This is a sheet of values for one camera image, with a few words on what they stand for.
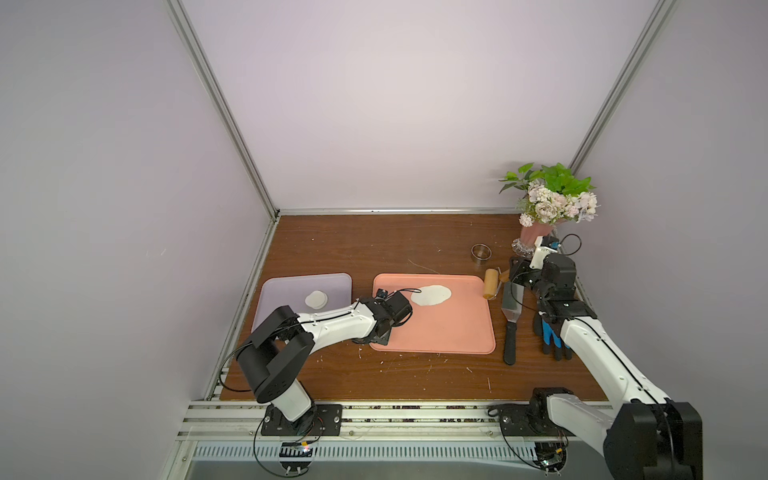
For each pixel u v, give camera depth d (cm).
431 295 95
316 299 96
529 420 72
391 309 70
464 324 93
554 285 61
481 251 105
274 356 44
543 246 72
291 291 98
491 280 90
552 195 85
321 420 72
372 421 74
